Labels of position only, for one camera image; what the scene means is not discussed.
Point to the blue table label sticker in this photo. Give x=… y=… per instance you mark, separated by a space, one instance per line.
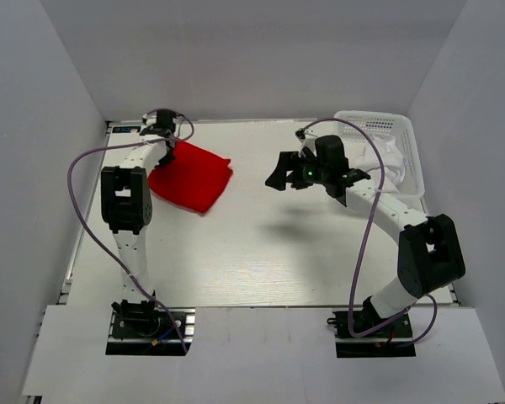
x=126 y=129

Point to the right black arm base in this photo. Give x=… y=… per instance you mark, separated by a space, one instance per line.
x=393 y=341

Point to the red t shirt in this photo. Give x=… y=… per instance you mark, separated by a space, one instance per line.
x=194 y=180

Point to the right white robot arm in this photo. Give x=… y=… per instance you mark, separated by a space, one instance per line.
x=429 y=255

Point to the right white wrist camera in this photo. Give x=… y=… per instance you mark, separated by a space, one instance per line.
x=307 y=142

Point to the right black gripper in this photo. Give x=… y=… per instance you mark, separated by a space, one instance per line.
x=287 y=162

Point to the white plastic basket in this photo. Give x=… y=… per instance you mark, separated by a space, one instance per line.
x=380 y=124

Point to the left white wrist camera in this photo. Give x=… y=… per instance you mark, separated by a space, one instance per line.
x=149 y=119

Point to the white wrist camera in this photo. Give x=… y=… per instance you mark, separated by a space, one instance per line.
x=149 y=119
x=307 y=142

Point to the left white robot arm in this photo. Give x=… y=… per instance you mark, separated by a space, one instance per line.
x=126 y=200

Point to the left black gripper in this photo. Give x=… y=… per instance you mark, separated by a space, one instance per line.
x=167 y=160

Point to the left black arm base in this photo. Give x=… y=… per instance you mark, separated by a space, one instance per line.
x=143 y=329

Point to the white t shirt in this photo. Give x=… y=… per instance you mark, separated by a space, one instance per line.
x=393 y=163

